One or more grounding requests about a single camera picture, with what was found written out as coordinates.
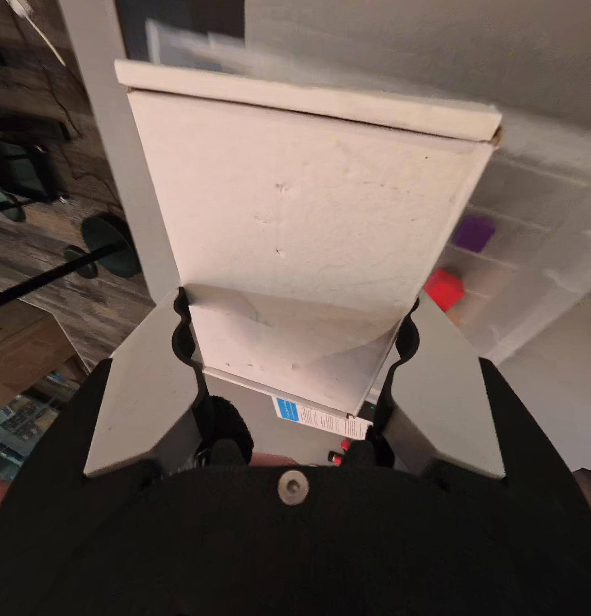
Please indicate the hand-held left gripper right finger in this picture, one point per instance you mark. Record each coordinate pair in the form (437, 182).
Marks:
(444, 399)

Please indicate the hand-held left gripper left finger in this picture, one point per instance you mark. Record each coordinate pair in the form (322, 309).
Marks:
(141, 399)

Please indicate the red cube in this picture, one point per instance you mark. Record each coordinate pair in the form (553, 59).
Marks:
(444, 288)

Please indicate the purple cube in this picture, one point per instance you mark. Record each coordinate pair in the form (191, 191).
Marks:
(473, 233)

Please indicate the clear plastic container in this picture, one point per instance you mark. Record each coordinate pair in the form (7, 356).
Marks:
(531, 250)

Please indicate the white cardboard box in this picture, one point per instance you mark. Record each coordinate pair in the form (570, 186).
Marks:
(300, 216)

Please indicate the red buttons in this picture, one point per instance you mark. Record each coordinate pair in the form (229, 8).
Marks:
(339, 452)

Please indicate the wooden crate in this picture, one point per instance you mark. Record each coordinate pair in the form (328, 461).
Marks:
(25, 351)

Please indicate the printed leaflet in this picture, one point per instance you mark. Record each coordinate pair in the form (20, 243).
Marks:
(319, 418)

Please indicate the black stanchion pole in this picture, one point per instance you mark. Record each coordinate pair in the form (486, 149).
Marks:
(83, 262)
(102, 245)

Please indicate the black utility cart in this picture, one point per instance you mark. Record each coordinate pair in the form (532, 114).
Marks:
(21, 163)

